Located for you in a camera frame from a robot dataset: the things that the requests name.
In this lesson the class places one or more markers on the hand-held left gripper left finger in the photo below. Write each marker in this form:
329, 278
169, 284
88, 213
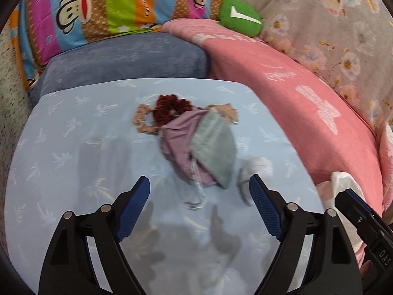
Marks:
134, 210

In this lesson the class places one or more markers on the pink blanket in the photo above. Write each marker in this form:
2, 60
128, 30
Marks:
291, 98

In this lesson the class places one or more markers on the waste bin with white liner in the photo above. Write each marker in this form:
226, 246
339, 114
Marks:
337, 184

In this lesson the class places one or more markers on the pink floral pillow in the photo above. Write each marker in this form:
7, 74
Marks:
387, 150

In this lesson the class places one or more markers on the grey-green cloth pouch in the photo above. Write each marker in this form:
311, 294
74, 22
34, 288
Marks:
215, 147

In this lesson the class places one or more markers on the colourful monkey print pillow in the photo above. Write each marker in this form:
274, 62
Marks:
107, 9

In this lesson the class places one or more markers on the blue-grey cushion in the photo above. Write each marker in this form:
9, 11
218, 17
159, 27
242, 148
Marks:
122, 58

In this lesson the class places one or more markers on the brown dotted scrunchie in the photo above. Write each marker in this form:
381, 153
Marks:
144, 119

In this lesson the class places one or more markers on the light blue palm print sheet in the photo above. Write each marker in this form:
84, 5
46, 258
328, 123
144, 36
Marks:
76, 159

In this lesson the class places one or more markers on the mauve cloth pouch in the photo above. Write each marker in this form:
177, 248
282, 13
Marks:
178, 147

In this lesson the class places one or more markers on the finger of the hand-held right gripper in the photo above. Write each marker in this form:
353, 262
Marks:
359, 213

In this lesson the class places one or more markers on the green plush cushion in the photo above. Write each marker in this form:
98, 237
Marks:
242, 17

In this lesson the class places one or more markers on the grey floral cloth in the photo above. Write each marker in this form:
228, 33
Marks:
322, 21

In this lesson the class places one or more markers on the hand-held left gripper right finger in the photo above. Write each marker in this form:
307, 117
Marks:
264, 210

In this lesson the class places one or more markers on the dark red velvet scrunchie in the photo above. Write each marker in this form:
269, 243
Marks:
167, 110

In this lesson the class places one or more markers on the white cloth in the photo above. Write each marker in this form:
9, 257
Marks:
258, 166

